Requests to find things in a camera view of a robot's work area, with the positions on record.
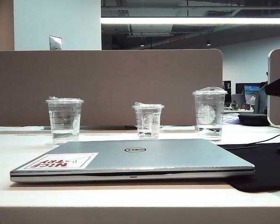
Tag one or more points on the black ceiling spotlight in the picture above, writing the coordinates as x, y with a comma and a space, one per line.
208, 43

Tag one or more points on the tall clear plastic cup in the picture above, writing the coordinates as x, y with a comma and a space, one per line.
209, 114

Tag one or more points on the white ceiling light strip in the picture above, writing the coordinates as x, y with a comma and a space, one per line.
189, 21

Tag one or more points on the person in grey jacket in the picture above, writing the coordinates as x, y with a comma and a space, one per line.
261, 102

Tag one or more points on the wide clear plastic cup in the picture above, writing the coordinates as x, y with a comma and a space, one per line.
64, 121

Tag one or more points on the lit computer monitor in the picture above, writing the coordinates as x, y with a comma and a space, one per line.
250, 93

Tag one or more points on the metal wall plate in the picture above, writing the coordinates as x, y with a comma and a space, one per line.
55, 42

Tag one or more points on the black mouse pad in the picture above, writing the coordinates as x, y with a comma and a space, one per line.
266, 168

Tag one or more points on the black sign with number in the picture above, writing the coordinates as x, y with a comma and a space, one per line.
227, 91

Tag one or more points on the silver Dell laptop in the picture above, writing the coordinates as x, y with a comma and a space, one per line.
168, 156

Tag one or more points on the black round pouch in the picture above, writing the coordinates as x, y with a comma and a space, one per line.
253, 119

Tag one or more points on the long brown desk divider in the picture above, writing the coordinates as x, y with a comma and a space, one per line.
121, 79

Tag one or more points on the small clear cup with label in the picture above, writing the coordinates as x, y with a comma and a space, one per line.
148, 121

